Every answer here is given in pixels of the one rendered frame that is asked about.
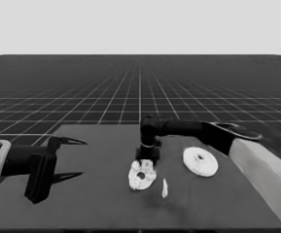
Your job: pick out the white round carrier with pins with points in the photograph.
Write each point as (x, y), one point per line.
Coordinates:
(144, 185)

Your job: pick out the large thick white disc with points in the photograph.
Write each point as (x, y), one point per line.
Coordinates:
(192, 164)

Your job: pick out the small white T-shaped piece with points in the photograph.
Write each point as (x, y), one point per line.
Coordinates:
(164, 192)

